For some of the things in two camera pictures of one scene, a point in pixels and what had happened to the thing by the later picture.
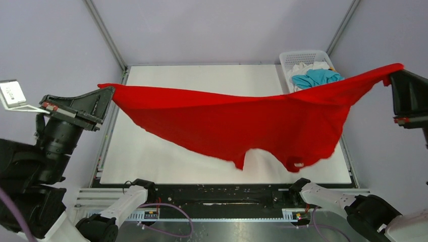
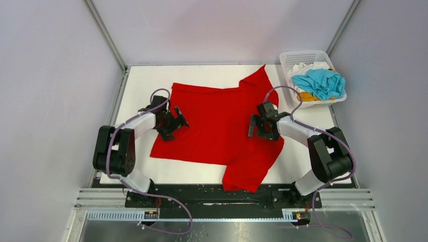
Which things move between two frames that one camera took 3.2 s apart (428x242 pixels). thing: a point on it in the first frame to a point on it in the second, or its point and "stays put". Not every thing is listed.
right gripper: [411, 118] to [260, 125]
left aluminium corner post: [103, 30] stays put
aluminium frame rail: [90, 203] stays put
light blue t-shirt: [315, 77] stays put
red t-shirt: [304, 127] to [219, 120]
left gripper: [89, 108] to [177, 123]
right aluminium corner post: [342, 27] stays put
